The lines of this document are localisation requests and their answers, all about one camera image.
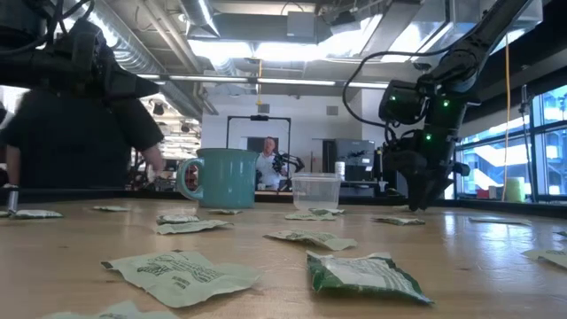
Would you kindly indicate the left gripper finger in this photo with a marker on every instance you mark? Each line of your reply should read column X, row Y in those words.
column 128, row 94
column 128, row 82

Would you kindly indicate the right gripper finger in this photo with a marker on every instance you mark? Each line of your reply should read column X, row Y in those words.
column 414, row 192
column 430, row 190

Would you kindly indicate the dark green sachet packet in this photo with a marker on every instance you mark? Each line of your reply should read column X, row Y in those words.
column 367, row 279

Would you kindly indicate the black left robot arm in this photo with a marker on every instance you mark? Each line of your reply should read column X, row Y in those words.
column 20, row 20

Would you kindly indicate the black background robot arm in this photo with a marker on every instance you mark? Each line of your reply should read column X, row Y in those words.
column 288, row 159

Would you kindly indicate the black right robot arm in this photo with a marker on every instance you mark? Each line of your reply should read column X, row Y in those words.
column 487, row 35

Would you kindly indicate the small red box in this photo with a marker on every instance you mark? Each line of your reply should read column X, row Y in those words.
column 482, row 193

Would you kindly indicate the person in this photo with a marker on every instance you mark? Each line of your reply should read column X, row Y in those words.
column 66, row 142
column 268, row 168

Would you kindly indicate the white cup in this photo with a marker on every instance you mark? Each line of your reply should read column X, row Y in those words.
column 339, row 170

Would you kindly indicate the yellow-green cylinder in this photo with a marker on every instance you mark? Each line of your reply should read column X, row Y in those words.
column 515, row 190

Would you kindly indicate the clear plastic container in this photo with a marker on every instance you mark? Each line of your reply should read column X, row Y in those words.
column 316, row 190

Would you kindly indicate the short silver metal leg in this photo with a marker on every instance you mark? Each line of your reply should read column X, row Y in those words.
column 12, row 199

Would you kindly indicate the teal ceramic mug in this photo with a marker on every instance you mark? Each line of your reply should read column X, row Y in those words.
column 226, row 181

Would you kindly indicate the long ceiling tube lamp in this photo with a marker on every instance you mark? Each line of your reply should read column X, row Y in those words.
column 292, row 82

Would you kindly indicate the grey ceiling box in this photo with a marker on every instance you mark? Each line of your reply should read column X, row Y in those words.
column 301, row 24

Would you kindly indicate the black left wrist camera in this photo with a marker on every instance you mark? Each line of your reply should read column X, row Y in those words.
column 84, row 42

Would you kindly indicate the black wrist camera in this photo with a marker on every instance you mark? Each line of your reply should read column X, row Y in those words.
column 401, row 104
column 84, row 42

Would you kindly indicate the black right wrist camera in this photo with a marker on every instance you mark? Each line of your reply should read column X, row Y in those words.
column 401, row 104

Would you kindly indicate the black aluminium table frame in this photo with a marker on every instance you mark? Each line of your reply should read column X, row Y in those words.
column 509, row 207

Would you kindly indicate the black background rig frame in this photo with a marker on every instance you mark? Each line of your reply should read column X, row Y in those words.
column 259, row 118

